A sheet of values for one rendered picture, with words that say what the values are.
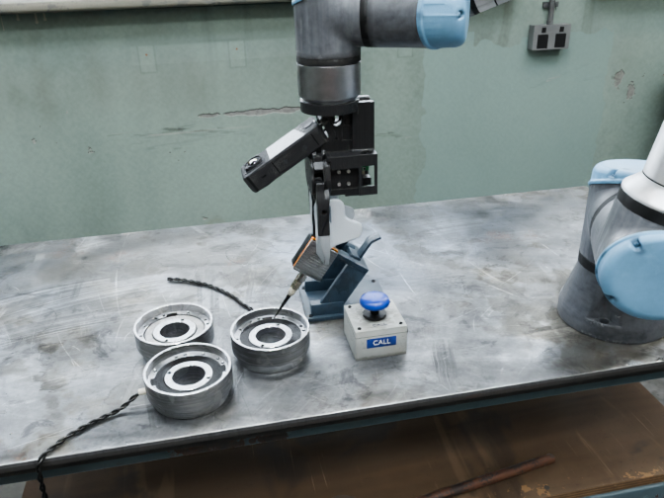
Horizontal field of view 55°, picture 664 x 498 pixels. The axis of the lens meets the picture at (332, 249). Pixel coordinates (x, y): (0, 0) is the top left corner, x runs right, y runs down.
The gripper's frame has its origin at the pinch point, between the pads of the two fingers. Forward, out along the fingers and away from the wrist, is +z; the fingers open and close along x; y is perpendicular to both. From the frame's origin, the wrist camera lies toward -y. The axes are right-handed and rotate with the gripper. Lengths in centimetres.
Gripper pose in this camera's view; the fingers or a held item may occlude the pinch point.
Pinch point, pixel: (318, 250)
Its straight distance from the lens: 85.0
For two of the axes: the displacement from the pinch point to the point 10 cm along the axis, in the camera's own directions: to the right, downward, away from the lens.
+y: 9.9, -1.0, 1.3
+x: -1.6, -4.3, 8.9
